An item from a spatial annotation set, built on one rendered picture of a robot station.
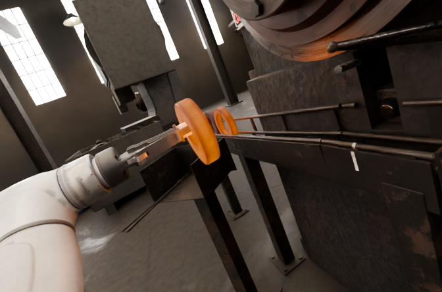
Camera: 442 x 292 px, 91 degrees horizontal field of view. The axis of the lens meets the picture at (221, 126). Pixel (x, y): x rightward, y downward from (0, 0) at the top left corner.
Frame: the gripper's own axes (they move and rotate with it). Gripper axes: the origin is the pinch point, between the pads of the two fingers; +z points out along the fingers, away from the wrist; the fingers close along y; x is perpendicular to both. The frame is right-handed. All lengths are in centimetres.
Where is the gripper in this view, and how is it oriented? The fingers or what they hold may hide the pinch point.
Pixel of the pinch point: (193, 125)
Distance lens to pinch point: 49.6
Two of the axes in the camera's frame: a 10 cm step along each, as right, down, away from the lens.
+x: -4.1, -8.9, -2.0
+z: 8.4, -4.5, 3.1
